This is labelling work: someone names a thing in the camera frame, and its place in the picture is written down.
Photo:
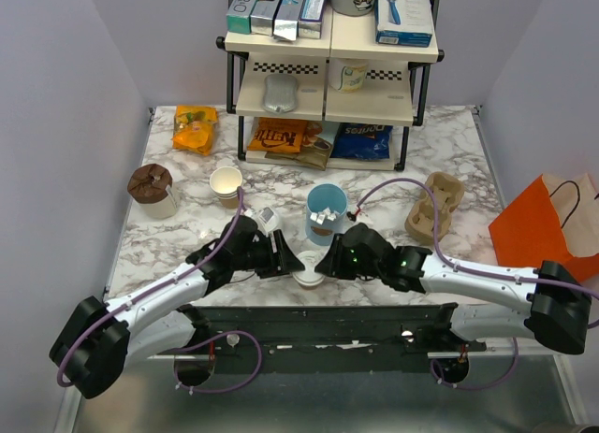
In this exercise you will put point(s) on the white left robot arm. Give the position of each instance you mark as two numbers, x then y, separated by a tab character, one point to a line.
100	338

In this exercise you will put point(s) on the blue doritos bag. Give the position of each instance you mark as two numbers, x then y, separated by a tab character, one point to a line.
367	142

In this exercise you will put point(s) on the orange yellow snack bag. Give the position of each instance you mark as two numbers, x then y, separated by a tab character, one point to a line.
194	129

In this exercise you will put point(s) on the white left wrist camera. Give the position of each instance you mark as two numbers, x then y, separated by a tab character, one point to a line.
258	215

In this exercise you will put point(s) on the single kraft paper cup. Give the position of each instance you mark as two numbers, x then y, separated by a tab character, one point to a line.
308	284

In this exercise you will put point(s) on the single white cup lid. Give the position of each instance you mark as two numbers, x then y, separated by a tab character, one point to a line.
309	259

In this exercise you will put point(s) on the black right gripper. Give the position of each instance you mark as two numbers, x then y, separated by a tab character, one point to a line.
332	264

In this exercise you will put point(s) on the white yellow printed cup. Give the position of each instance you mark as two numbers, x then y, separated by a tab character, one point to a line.
346	75

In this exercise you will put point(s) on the brown cookie snack bag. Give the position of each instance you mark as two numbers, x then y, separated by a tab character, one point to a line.
316	148

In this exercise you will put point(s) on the cream black shelf rack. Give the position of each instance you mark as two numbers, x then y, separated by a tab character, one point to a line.
394	92

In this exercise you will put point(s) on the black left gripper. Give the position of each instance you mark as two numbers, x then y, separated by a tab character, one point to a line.
278	264

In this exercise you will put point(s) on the blue razor package box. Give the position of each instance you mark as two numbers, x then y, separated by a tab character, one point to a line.
405	23

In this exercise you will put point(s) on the brown topped white container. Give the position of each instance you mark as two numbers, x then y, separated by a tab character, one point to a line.
153	188

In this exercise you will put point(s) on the teal toothpaste box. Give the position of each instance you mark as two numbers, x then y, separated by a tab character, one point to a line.
238	16

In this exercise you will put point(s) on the orange kettle chips bag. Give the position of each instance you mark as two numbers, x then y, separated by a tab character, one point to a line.
277	135

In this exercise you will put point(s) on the brown pulp cup carrier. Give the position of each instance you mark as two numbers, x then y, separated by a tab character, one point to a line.
448	192

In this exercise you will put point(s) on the purple white toothpaste box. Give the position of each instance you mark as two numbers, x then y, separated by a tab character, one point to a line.
311	19

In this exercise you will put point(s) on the silver blue toothpaste box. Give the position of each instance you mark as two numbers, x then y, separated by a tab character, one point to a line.
286	22

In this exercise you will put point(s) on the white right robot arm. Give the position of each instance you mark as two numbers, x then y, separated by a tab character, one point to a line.
546	304

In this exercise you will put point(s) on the silver grey sponge pouch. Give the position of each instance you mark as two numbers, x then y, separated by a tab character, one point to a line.
280	94

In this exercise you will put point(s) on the orange paper bag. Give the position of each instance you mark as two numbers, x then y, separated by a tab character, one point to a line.
553	219

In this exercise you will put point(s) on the kraft paper cup stack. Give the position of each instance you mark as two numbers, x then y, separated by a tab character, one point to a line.
224	182

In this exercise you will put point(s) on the blue cylindrical sugar container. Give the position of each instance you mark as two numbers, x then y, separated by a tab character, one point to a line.
326	207

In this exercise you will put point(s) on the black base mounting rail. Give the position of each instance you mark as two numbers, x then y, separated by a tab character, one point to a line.
309	340

